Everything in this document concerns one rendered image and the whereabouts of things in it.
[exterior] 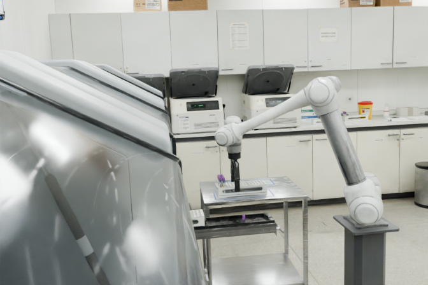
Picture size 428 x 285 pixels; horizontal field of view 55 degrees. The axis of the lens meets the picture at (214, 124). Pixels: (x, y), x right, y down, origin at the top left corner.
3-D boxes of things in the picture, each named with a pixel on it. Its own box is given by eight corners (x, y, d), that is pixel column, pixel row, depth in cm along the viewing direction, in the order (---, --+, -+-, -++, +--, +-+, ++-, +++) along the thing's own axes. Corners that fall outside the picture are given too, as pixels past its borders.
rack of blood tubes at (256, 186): (218, 198, 237) (217, 187, 236) (215, 193, 247) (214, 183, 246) (267, 194, 241) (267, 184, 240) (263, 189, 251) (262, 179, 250)
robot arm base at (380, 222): (368, 212, 239) (368, 203, 238) (389, 226, 217) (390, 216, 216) (338, 214, 236) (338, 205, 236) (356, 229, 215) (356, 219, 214)
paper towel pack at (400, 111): (400, 116, 507) (400, 108, 505) (396, 115, 517) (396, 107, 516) (420, 115, 508) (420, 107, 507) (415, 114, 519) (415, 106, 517)
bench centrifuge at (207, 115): (172, 135, 425) (169, 68, 416) (170, 127, 486) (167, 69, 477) (225, 132, 432) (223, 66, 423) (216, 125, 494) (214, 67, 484)
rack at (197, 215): (142, 233, 194) (141, 221, 193) (143, 226, 203) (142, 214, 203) (204, 228, 197) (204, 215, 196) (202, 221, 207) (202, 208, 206)
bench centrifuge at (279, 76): (251, 130, 436) (250, 65, 427) (241, 123, 497) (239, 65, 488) (302, 127, 443) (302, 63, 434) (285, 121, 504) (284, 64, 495)
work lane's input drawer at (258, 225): (135, 250, 192) (134, 231, 191) (137, 238, 206) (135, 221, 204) (285, 236, 201) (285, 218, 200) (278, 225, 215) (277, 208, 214)
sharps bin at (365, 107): (362, 120, 482) (362, 102, 479) (355, 118, 499) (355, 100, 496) (375, 119, 484) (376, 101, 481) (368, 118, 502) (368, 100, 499)
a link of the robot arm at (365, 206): (386, 210, 210) (390, 226, 190) (355, 219, 216) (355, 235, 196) (332, 71, 210) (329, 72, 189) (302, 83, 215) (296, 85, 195)
